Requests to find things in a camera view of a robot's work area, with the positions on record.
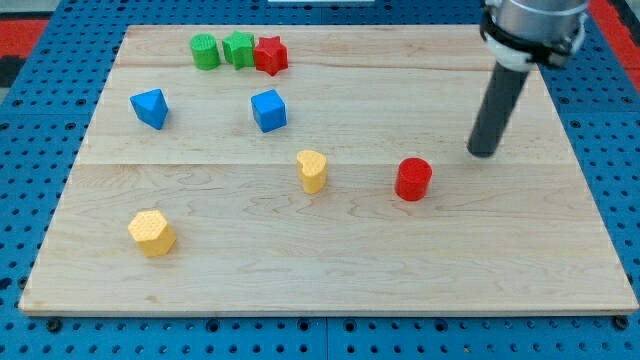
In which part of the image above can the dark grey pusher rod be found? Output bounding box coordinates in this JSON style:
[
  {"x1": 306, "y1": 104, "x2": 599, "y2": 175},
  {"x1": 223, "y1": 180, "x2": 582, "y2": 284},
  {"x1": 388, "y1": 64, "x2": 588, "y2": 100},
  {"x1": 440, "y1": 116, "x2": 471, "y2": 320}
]
[{"x1": 467, "y1": 63, "x2": 529, "y2": 158}]

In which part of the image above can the blue cube block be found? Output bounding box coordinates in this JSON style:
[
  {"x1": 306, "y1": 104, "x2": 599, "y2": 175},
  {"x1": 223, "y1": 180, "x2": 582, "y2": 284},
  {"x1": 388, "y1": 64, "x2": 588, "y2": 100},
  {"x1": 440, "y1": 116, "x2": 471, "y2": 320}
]
[{"x1": 251, "y1": 89, "x2": 287, "y2": 133}]

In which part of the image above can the green star block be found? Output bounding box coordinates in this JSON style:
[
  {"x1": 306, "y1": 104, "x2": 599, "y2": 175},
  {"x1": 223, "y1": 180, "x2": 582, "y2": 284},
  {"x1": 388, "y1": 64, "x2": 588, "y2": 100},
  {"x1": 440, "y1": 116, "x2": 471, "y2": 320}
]
[{"x1": 222, "y1": 30, "x2": 255, "y2": 70}]

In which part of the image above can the yellow heart block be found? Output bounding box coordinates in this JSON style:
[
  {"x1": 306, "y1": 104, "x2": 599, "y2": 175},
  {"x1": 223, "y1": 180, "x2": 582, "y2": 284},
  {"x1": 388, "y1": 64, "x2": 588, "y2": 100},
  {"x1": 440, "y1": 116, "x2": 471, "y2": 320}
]
[{"x1": 296, "y1": 150, "x2": 328, "y2": 194}]

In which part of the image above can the light wooden board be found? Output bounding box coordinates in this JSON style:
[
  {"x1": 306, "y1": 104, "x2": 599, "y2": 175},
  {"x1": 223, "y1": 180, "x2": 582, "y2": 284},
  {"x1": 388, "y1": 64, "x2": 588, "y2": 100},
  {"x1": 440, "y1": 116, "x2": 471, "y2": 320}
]
[{"x1": 19, "y1": 25, "x2": 638, "y2": 317}]

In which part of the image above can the red star block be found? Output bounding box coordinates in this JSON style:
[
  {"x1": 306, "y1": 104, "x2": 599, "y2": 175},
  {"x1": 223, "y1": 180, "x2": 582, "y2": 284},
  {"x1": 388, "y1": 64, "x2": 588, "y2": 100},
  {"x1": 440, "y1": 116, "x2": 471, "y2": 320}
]
[{"x1": 254, "y1": 36, "x2": 289, "y2": 76}]

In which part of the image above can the blue triangle block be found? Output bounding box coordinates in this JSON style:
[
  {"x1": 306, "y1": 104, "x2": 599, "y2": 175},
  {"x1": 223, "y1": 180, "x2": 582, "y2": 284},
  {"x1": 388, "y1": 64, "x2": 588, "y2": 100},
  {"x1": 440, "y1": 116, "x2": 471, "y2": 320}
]
[{"x1": 130, "y1": 89, "x2": 169, "y2": 130}]

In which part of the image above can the red cylinder block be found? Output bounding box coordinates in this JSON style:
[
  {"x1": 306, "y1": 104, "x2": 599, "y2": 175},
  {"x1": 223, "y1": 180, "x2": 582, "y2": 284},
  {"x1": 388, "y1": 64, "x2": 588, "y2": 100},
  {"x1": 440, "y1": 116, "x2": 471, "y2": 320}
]
[{"x1": 395, "y1": 157, "x2": 433, "y2": 201}]

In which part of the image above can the yellow hexagon block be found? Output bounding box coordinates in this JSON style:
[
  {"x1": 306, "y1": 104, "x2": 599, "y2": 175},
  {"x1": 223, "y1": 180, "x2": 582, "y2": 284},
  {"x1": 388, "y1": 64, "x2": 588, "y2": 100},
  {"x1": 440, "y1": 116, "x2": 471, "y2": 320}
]
[{"x1": 128, "y1": 210, "x2": 177, "y2": 257}]

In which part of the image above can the green cylinder block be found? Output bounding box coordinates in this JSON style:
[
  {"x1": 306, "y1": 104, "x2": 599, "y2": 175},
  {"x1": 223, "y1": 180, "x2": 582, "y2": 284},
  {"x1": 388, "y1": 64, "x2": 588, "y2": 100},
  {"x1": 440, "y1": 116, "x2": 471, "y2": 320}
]
[{"x1": 189, "y1": 33, "x2": 220, "y2": 70}]

